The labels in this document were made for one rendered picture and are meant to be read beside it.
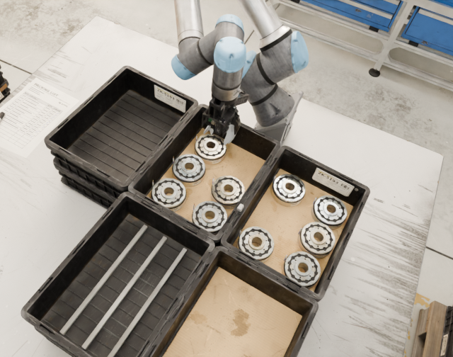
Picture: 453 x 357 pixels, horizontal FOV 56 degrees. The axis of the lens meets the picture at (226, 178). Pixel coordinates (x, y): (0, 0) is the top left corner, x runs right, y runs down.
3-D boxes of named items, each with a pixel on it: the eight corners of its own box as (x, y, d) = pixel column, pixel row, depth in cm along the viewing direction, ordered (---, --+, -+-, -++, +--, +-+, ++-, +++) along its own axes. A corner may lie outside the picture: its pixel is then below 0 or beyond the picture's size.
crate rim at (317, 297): (281, 147, 135) (282, 143, 133) (369, 193, 129) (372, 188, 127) (216, 246, 114) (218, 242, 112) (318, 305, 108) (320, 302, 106)
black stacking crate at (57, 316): (129, 210, 128) (124, 190, 118) (213, 260, 122) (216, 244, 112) (32, 326, 107) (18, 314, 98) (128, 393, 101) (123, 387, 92)
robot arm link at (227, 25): (199, 27, 115) (197, 55, 109) (232, 5, 109) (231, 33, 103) (218, 47, 120) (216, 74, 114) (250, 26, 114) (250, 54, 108)
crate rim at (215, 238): (200, 106, 141) (200, 101, 139) (281, 147, 135) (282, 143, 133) (125, 193, 120) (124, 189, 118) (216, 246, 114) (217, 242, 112)
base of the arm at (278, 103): (271, 101, 162) (257, 81, 158) (301, 94, 151) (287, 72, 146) (252, 129, 156) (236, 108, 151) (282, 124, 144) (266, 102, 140)
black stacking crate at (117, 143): (129, 89, 154) (126, 65, 145) (198, 125, 148) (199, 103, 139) (51, 163, 134) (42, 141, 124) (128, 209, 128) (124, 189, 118)
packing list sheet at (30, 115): (32, 76, 168) (31, 75, 167) (82, 98, 164) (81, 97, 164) (-30, 133, 150) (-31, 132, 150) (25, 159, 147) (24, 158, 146)
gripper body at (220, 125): (200, 127, 121) (202, 97, 111) (215, 108, 126) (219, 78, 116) (223, 139, 120) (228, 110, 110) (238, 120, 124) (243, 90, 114)
